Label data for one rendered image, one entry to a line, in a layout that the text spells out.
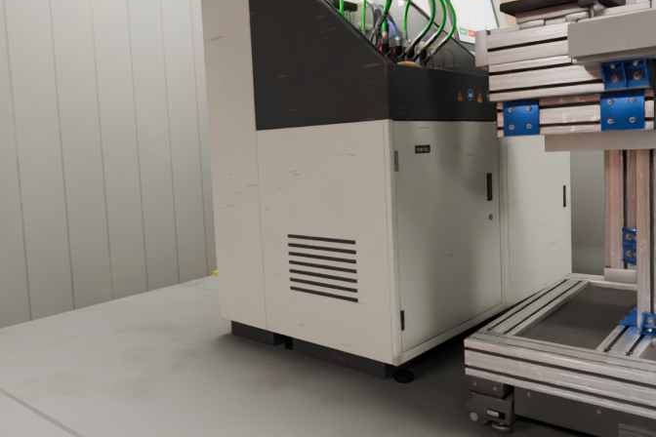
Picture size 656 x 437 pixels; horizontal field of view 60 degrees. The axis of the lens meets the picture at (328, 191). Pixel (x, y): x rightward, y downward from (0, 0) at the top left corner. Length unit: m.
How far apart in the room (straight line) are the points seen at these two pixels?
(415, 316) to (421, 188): 0.39
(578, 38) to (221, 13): 1.33
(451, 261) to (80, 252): 1.83
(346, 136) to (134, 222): 1.67
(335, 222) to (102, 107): 1.63
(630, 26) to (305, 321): 1.29
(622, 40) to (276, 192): 1.17
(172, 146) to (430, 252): 1.85
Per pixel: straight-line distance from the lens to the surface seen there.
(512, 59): 1.49
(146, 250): 3.20
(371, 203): 1.68
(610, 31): 1.30
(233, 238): 2.18
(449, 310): 1.96
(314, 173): 1.83
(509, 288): 2.34
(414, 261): 1.75
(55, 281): 2.98
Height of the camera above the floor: 0.71
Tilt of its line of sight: 4 degrees down
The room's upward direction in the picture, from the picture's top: 3 degrees counter-clockwise
